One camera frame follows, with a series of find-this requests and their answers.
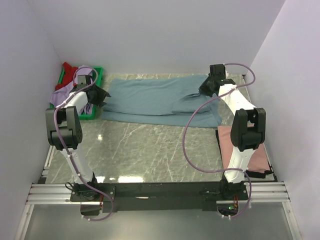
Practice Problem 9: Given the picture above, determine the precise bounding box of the blue t-shirt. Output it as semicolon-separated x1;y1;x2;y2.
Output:
101;74;222;128

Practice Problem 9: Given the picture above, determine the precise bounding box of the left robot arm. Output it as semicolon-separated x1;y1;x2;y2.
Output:
45;85;110;201

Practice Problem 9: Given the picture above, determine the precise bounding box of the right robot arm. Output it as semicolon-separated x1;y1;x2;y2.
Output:
199;76;266;200

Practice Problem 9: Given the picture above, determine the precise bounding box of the green plastic bin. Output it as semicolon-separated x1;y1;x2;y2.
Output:
57;65;104;121

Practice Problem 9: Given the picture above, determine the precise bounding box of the red t-shirt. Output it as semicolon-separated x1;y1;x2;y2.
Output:
55;62;78;91

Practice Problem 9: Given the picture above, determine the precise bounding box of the lavender t-shirt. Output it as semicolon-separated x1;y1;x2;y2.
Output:
49;65;96;107

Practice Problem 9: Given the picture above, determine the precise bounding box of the folded pink t-shirt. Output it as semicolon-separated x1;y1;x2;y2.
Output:
216;124;269;174

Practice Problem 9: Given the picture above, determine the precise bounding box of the black base beam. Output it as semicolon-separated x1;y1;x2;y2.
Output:
70;181;249;213

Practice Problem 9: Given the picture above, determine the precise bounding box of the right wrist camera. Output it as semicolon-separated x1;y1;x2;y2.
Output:
208;64;227;80

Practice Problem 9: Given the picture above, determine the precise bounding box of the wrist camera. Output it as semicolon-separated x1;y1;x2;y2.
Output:
76;75;92;90
208;64;227;80

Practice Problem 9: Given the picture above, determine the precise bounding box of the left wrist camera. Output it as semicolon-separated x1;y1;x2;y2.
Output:
76;75;92;90

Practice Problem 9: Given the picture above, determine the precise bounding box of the aluminium rail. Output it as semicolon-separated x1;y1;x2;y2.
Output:
26;181;292;206

